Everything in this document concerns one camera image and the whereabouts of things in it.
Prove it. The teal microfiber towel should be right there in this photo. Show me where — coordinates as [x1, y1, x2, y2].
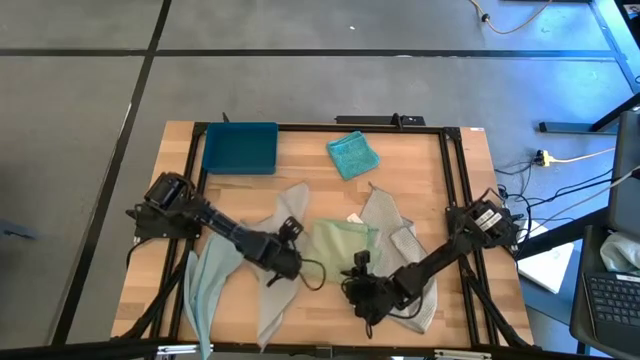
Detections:
[326, 130, 381, 181]

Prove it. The teal plastic bin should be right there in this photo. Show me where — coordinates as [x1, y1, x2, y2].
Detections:
[202, 121, 280, 176]

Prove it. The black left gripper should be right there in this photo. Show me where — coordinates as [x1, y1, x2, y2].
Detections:
[242, 230, 304, 290]

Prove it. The computer keyboard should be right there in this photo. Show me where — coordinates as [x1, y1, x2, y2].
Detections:
[582, 271, 640, 344]

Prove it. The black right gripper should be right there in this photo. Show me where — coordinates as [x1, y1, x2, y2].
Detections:
[340, 267, 407, 322]

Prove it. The white floor cable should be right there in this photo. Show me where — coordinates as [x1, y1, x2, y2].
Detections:
[547, 168, 640, 222]

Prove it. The black looped gripper cable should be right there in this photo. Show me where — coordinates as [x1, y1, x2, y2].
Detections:
[298, 257, 327, 292]

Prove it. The white laptop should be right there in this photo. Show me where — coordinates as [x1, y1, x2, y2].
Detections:
[516, 219, 576, 295]

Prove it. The grey waffle-weave towel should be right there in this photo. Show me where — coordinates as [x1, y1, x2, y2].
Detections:
[239, 182, 311, 351]
[359, 184, 439, 335]

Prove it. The black keyboard desk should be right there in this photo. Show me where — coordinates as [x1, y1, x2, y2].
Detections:
[514, 207, 640, 360]

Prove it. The light blue microfiber towel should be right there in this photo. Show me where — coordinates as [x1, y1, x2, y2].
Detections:
[183, 232, 246, 360]

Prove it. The black rig crossbeam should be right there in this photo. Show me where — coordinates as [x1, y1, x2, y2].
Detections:
[0, 337, 616, 360]

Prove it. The black aluminium table frame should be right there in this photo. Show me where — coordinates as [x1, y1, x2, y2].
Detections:
[112, 121, 536, 360]

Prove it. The black mounting bracket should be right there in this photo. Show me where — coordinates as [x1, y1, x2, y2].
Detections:
[334, 114, 427, 127]

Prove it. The grey computer monitor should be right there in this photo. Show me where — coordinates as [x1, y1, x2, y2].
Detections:
[607, 109, 640, 241]

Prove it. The yellow power cable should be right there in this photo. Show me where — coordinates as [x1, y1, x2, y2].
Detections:
[549, 146, 617, 165]

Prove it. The yellow-green microfiber towel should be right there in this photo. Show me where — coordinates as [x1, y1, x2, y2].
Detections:
[302, 213, 381, 286]

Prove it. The black floor cable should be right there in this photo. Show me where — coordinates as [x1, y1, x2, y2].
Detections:
[499, 167, 615, 211]

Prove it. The dark flat floor object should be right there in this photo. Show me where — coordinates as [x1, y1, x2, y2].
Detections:
[0, 218, 40, 241]

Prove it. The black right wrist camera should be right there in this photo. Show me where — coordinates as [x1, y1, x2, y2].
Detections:
[352, 249, 373, 275]

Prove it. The light green cloth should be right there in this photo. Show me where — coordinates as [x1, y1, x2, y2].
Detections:
[598, 231, 640, 277]

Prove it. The yellow hanging cable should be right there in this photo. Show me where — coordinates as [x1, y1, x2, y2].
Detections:
[468, 0, 554, 36]

